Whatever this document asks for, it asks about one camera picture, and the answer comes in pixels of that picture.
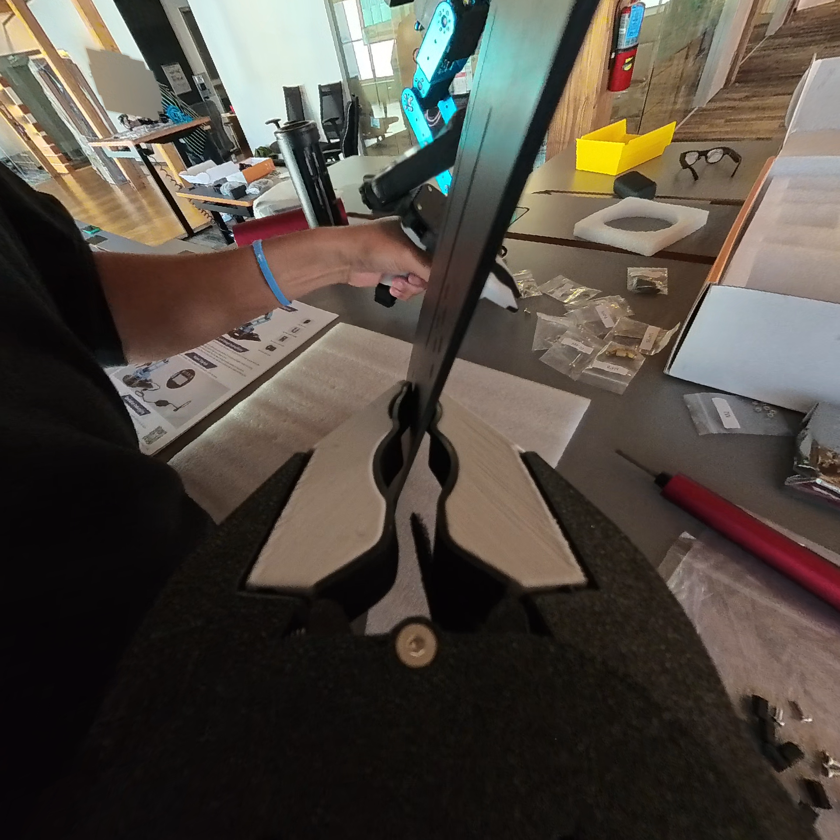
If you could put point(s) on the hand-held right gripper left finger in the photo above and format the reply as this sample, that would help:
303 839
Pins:
328 518

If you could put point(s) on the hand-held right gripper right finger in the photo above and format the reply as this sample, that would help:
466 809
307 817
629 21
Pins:
512 518

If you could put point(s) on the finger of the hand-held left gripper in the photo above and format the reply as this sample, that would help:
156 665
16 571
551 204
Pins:
502 285

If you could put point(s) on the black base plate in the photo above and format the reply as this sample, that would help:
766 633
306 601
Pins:
485 197

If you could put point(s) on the instruction booklet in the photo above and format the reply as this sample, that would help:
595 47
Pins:
210 374

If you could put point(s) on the cluster of screws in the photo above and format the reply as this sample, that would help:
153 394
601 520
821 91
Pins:
771 741

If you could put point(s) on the person's left forearm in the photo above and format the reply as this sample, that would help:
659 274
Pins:
197 295

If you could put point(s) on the blue toy robot arm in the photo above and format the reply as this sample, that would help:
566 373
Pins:
436 59

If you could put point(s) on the person's left hand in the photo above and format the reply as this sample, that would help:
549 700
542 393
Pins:
387 256

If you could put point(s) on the black office chair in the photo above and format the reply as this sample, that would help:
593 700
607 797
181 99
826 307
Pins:
331 118

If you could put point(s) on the pile of small screw bags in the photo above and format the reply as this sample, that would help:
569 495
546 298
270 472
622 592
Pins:
590 341

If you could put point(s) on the white foam insert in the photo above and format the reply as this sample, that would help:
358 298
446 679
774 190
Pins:
590 229

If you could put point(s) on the white foam sheet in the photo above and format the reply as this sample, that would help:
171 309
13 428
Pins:
328 380

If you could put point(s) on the small bag of black parts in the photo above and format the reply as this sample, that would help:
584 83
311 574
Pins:
648 281

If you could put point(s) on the blue wristband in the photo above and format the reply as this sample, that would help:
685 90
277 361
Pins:
270 275

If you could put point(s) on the yellow plastic bin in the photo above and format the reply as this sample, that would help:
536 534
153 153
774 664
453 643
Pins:
623 148

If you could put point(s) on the wooden pillar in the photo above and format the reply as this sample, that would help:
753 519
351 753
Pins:
584 85

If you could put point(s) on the small labelled nut bag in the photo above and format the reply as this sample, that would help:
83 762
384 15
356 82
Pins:
722 413

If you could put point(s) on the magenta electric screwdriver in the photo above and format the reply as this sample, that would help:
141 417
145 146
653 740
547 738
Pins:
754 538

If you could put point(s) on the black eyeglasses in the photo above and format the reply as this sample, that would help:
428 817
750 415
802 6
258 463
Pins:
712 161

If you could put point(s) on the red fire extinguisher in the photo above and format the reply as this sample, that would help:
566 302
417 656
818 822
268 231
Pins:
625 46

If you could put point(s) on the orange and white cardboard box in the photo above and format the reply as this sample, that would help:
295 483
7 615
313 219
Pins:
754 341

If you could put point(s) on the person's black clothing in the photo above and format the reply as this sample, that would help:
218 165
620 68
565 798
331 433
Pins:
65 525

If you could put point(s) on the large clear plastic bag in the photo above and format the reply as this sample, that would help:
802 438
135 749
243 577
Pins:
774 643

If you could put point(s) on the silver foil bag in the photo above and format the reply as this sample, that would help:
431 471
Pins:
820 459

